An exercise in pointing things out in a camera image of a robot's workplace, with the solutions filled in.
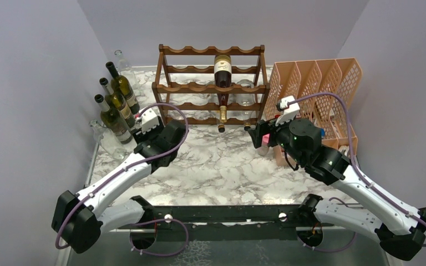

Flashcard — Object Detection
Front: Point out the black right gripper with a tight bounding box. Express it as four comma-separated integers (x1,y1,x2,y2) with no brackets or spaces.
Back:
248,111,306,165

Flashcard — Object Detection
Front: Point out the green wine bottle white label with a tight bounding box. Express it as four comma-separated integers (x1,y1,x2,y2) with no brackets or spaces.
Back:
99,78,135,131

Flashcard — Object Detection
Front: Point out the green wine bottle cream label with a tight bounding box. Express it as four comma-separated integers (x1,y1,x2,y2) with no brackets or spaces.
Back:
105,62,140,115

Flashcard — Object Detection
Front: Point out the clear glass bottle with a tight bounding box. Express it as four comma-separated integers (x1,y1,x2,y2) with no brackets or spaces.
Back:
114,49,136,85

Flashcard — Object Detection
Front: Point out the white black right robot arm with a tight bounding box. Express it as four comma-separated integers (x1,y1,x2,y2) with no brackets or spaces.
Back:
247,118,426,261

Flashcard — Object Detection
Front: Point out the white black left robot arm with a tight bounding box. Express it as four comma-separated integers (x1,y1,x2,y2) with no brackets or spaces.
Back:
51,120,189,254

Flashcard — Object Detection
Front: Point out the pink capped small bottle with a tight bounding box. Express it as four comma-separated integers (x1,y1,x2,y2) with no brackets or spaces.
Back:
256,134,270,156

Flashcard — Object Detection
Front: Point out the clear bottle in lower rack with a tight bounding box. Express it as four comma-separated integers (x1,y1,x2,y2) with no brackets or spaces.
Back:
236,79,255,131

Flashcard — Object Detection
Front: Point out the brown wooden wine rack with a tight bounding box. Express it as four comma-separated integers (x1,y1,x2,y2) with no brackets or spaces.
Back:
151,44,270,124

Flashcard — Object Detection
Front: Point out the dark bottle gold foil neck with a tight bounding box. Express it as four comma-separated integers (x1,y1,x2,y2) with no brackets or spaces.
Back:
214,55,232,124

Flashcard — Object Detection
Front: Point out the orange plastic file organizer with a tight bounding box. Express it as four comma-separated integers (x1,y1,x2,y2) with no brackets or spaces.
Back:
263,58,362,152

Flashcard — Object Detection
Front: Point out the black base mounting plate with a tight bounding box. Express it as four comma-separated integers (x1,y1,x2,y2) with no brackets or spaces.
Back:
129,204,319,242

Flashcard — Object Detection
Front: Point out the aluminium frame rail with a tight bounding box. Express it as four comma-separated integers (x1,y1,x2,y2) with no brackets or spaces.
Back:
55,66,405,266

